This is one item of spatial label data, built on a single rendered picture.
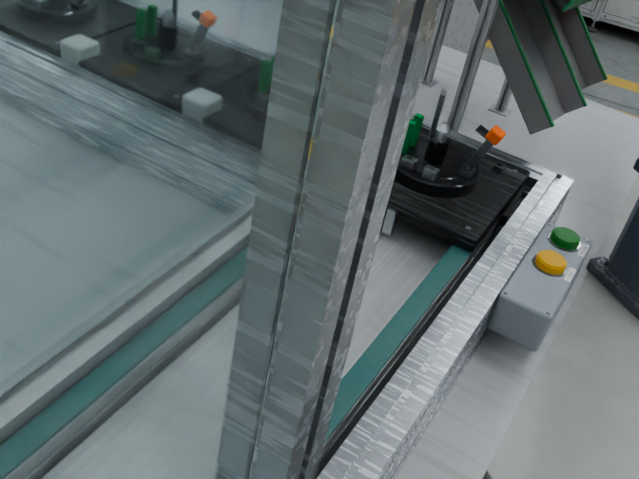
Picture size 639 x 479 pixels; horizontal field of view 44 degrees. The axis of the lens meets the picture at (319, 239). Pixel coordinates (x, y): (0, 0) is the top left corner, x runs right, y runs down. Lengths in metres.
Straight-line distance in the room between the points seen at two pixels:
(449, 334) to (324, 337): 0.71
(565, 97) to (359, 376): 0.75
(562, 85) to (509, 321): 0.54
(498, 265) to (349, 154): 0.88
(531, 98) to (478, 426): 0.57
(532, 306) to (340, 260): 0.81
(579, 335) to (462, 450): 0.30
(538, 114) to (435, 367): 0.57
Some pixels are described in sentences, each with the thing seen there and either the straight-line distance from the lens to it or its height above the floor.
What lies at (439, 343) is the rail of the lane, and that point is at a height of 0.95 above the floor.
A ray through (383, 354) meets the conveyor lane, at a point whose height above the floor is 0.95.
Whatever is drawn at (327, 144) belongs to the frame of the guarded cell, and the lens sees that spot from 0.20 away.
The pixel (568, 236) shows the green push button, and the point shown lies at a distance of 1.15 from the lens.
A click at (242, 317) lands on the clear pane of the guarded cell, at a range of 0.21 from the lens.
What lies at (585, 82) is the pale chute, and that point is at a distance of 1.59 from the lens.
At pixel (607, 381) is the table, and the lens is 1.12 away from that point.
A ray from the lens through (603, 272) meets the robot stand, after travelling 1.29.
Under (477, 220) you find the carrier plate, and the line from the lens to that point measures 1.11.
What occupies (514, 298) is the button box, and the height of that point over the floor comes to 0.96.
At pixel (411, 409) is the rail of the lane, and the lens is 0.83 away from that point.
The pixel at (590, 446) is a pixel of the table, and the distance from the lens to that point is 1.03.
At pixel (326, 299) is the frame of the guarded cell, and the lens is 0.22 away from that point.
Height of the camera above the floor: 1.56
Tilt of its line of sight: 36 degrees down
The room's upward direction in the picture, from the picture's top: 12 degrees clockwise
